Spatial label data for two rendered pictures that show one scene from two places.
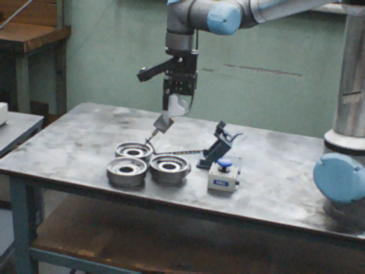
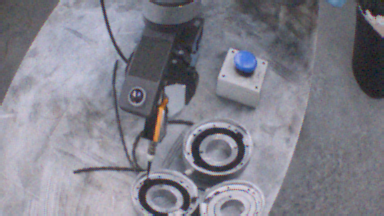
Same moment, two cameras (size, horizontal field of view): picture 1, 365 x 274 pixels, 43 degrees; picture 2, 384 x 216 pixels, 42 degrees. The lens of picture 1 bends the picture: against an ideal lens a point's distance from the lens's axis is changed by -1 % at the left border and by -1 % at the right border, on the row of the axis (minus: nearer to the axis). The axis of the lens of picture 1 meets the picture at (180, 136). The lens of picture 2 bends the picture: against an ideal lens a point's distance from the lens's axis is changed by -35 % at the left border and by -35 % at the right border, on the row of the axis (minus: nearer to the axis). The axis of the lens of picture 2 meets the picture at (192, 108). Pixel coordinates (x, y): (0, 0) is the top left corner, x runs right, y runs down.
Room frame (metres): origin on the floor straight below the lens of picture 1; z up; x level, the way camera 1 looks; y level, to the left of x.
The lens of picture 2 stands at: (1.14, 0.62, 1.77)
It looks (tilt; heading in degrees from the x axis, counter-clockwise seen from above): 55 degrees down; 273
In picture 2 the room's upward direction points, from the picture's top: 6 degrees clockwise
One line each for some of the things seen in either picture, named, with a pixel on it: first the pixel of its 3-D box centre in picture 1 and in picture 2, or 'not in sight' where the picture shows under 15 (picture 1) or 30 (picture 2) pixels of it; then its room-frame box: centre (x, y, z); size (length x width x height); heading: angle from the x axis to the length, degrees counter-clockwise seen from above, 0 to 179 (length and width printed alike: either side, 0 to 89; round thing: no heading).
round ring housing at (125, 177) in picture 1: (126, 172); (231, 210); (1.09, 0.13, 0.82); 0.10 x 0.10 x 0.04
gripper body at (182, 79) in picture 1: (180, 71); (169, 32); (1.21, 0.01, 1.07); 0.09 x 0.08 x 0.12; 81
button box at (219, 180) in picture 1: (224, 177); (244, 74); (1.10, -0.13, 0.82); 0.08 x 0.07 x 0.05; 78
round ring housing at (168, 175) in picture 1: (169, 169); (218, 153); (1.12, 0.02, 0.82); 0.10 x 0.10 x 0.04
